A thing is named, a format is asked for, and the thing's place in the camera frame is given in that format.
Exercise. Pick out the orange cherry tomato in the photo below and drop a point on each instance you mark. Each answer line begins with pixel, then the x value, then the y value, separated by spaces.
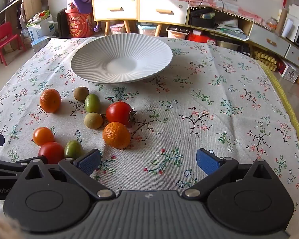
pixel 43 136

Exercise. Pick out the red tomato with stem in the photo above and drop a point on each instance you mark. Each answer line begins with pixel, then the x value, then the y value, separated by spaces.
pixel 118 113

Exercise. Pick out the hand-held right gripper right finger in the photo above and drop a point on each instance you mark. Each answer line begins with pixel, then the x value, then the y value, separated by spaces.
pixel 208 163

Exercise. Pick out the floral tablecloth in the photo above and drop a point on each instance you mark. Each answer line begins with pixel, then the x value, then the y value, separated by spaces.
pixel 189 92

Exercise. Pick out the beige fuzzy sleeve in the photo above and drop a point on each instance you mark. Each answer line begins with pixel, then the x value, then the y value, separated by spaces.
pixel 2 227

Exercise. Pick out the long wooden sideboard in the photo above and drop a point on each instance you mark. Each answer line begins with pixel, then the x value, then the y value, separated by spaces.
pixel 266 39

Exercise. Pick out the red cardboard box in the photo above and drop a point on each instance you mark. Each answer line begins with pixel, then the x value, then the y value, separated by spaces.
pixel 201 37

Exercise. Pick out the white bag of toys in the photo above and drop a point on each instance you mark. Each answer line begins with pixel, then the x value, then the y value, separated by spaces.
pixel 41 26

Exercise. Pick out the low wooden drawer cabinet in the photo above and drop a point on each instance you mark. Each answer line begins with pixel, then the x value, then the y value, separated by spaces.
pixel 162 8

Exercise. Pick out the orange mandarin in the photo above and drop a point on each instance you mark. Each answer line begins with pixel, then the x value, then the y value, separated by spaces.
pixel 50 100
pixel 116 135

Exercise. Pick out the red plastic chair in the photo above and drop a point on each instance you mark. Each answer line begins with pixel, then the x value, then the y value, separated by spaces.
pixel 5 37

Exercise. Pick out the pink lace cloth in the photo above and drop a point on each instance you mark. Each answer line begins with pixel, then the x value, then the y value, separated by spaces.
pixel 214 3

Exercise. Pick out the glass jar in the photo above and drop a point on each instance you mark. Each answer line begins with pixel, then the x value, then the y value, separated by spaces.
pixel 272 23

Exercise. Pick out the yellow egg carton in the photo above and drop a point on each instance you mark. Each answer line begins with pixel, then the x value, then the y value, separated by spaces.
pixel 264 58

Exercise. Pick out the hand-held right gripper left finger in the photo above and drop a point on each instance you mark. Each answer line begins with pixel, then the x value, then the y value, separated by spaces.
pixel 89 160

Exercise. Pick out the cardboard tube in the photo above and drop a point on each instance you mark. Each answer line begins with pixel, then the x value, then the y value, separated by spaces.
pixel 281 21

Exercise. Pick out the small brown kiwi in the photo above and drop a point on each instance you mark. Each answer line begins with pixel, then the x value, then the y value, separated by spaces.
pixel 93 120
pixel 81 93

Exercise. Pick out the clear storage box black lid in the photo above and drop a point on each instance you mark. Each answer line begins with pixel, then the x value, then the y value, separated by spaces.
pixel 177 32

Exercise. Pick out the green jujube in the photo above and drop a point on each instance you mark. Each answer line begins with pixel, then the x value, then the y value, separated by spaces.
pixel 73 149
pixel 92 103

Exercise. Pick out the red round bucket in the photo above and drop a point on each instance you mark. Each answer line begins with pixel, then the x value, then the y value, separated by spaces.
pixel 78 25

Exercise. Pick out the clear storage box blue lid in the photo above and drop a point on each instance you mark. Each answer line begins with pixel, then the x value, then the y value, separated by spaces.
pixel 146 29

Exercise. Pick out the white ribbed plate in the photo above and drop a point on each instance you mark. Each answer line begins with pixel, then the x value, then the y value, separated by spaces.
pixel 121 58

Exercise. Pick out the blue white cardboard box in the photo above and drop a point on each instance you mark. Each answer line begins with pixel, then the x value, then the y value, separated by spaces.
pixel 39 43

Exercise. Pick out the red cherry tomato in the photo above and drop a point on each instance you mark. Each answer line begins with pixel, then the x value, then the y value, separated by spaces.
pixel 51 151

